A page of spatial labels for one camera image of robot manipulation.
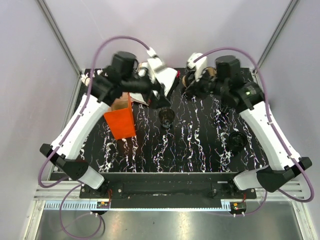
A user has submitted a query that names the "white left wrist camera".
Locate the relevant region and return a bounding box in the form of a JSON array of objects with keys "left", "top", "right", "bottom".
[{"left": 146, "top": 47, "right": 168, "bottom": 84}]

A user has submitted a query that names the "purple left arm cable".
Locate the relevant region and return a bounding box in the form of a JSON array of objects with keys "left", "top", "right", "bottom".
[{"left": 37, "top": 36, "right": 153, "bottom": 240}]

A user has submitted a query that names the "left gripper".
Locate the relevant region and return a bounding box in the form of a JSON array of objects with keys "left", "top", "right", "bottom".
[{"left": 121, "top": 68, "right": 171, "bottom": 109}]

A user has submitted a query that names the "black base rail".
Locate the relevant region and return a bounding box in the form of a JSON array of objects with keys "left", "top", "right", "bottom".
[{"left": 79, "top": 172, "right": 257, "bottom": 211}]

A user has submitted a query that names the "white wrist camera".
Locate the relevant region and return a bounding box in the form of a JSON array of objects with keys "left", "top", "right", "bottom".
[
  {"left": 146, "top": 47, "right": 168, "bottom": 84},
  {"left": 186, "top": 52, "right": 208, "bottom": 78}
]

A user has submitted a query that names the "stack of white napkins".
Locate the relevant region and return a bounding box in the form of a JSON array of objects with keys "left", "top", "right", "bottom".
[{"left": 129, "top": 62, "right": 179, "bottom": 109}]

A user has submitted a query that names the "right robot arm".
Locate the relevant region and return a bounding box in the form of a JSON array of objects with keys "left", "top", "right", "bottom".
[{"left": 184, "top": 53, "right": 312, "bottom": 199}]

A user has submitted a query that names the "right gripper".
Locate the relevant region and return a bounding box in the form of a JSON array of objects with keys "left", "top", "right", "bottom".
[{"left": 186, "top": 66, "right": 228, "bottom": 101}]

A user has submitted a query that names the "black cloth under napkins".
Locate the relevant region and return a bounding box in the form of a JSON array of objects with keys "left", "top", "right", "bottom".
[{"left": 164, "top": 70, "right": 181, "bottom": 99}]

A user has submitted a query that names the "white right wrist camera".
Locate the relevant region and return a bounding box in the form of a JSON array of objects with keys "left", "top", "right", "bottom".
[{"left": 186, "top": 52, "right": 208, "bottom": 78}]

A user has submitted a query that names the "orange paper bag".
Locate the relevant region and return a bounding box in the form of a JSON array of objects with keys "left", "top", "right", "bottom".
[{"left": 103, "top": 92, "right": 136, "bottom": 140}]

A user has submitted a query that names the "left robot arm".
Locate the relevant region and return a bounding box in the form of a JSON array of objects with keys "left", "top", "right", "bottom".
[{"left": 39, "top": 51, "right": 177, "bottom": 198}]

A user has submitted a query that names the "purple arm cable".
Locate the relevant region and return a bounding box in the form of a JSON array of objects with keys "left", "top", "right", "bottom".
[
  {"left": 37, "top": 36, "right": 153, "bottom": 240},
  {"left": 192, "top": 47, "right": 315, "bottom": 216}
]

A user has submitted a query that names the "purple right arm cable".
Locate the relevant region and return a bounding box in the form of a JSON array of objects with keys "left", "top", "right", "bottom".
[{"left": 192, "top": 47, "right": 315, "bottom": 216}]

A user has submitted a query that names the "black cup lid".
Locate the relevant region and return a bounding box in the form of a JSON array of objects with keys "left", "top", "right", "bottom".
[{"left": 227, "top": 131, "right": 248, "bottom": 154}]

